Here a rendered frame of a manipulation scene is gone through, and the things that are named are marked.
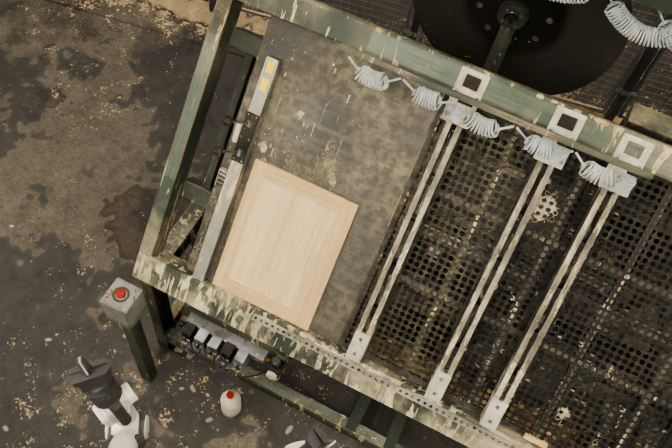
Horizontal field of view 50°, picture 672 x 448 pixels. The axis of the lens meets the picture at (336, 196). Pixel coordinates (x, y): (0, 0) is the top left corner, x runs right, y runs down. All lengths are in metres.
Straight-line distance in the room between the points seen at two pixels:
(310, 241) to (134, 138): 2.04
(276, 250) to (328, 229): 0.24
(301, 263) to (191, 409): 1.21
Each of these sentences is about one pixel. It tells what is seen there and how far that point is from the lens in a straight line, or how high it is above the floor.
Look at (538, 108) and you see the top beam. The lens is 2.48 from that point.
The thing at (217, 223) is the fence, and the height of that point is 1.11.
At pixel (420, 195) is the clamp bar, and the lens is 2.59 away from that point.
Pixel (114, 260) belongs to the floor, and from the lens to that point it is 4.14.
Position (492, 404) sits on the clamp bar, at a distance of 2.83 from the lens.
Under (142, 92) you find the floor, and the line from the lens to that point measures 4.82.
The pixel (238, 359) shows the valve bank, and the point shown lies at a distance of 3.02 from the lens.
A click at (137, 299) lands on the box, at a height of 0.91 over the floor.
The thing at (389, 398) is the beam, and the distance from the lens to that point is 2.92.
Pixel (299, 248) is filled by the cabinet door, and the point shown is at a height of 1.13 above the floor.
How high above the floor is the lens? 3.58
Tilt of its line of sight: 56 degrees down
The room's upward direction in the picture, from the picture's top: 10 degrees clockwise
